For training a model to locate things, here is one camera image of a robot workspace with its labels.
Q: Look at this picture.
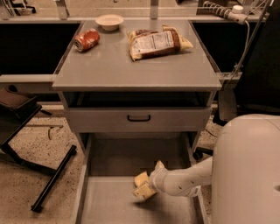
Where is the yellow sponge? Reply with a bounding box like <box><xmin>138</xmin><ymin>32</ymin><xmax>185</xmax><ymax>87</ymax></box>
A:
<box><xmin>134</xmin><ymin>171</ymin><xmax>150</xmax><ymax>187</ymax></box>

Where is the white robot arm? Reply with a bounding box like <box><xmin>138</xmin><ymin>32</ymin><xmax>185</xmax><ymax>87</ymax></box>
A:
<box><xmin>133</xmin><ymin>114</ymin><xmax>280</xmax><ymax>224</ymax></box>

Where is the open grey middle drawer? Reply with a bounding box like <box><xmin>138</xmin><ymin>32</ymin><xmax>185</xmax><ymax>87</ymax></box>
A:
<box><xmin>71</xmin><ymin>134</ymin><xmax>208</xmax><ymax>224</ymax></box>

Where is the closed grey upper drawer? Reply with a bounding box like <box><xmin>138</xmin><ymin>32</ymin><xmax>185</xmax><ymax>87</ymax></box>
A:
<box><xmin>65</xmin><ymin>108</ymin><xmax>212</xmax><ymax>133</ymax></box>

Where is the grey drawer cabinet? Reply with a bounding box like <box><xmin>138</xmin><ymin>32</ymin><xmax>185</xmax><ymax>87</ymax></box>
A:
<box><xmin>52</xmin><ymin>18</ymin><xmax>221</xmax><ymax>153</ymax></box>

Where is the brown chip bag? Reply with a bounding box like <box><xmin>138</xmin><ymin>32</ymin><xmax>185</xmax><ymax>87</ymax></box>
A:
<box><xmin>127</xmin><ymin>25</ymin><xmax>193</xmax><ymax>60</ymax></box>

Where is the black office chair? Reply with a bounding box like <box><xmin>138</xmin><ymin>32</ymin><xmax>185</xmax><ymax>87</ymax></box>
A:
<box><xmin>192</xmin><ymin>5</ymin><xmax>280</xmax><ymax>161</ymax></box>

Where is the red soda can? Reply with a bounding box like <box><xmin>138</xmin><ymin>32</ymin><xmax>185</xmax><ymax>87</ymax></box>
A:
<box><xmin>74</xmin><ymin>29</ymin><xmax>100</xmax><ymax>52</ymax></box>

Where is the white paper bowl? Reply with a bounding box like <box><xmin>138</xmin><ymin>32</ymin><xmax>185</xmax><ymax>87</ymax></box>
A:
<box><xmin>95</xmin><ymin>14</ymin><xmax>124</xmax><ymax>32</ymax></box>

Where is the black stand with tray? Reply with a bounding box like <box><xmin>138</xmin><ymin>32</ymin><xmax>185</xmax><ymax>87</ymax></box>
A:
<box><xmin>0</xmin><ymin>84</ymin><xmax>78</xmax><ymax>214</ymax></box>

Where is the white power strip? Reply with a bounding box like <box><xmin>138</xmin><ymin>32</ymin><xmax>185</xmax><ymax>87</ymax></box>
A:
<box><xmin>203</xmin><ymin>1</ymin><xmax>248</xmax><ymax>25</ymax></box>

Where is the white power cable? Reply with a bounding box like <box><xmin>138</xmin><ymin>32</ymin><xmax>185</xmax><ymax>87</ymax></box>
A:
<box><xmin>222</xmin><ymin>20</ymin><xmax>252</xmax><ymax>88</ymax></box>

